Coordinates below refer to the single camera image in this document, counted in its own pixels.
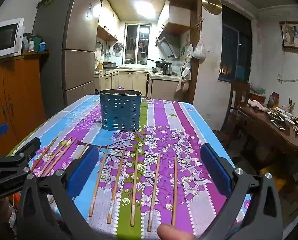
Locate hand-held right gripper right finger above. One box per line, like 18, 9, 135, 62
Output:
200, 142, 284, 240

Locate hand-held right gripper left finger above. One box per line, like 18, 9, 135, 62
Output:
15, 146, 107, 240

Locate set of wooden chopsticks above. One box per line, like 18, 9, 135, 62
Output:
31, 136, 177, 232

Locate metal utensil basket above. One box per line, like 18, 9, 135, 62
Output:
99, 89, 142, 132

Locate person's left hand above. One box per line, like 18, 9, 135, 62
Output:
0, 196, 16, 233

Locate person's right hand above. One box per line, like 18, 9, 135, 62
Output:
157, 224, 197, 240

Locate orange wooden cabinet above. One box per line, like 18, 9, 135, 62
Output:
0, 51, 50, 150

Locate purple floral tablecloth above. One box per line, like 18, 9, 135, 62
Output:
8, 94, 252, 240

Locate dark wooden dining table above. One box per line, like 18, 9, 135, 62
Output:
238, 102, 298, 162

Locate wooden chair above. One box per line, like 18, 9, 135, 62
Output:
227, 81, 251, 132

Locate pink cloth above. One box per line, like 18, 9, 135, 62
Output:
247, 99, 267, 112

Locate plate of dark food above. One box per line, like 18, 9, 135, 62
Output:
267, 111, 285, 122

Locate white microwave oven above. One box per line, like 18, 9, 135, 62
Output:
0, 18, 24, 61

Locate beige kitchen base cabinets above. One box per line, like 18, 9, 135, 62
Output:
94, 69, 182, 100

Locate silver refrigerator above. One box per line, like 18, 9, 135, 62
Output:
33, 0, 102, 110

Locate black wok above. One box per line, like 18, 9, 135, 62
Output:
147, 58, 173, 67

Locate hanging white plastic bag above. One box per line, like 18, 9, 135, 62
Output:
192, 31, 206, 60

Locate dark room window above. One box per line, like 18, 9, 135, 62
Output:
218, 5, 253, 83

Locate steel range hood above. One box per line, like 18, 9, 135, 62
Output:
156, 34, 180, 58

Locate kitchen window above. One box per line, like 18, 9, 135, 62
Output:
125, 24, 151, 65

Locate square kitchen ceiling light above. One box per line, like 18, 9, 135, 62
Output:
135, 1, 155, 15

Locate hanging bags on door frame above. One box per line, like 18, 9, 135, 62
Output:
176, 64, 192, 93

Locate white wall cable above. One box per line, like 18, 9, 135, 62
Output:
277, 74, 298, 83

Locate kitchen wall cabinet with knobs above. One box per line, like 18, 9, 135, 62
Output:
97, 0, 119, 42

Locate framed wall picture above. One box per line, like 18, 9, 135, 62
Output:
279, 21, 298, 52

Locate wall cabinet above range hood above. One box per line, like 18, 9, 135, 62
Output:
157, 1, 192, 36

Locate round gold wall plate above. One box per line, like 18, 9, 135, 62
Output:
201, 0, 222, 15

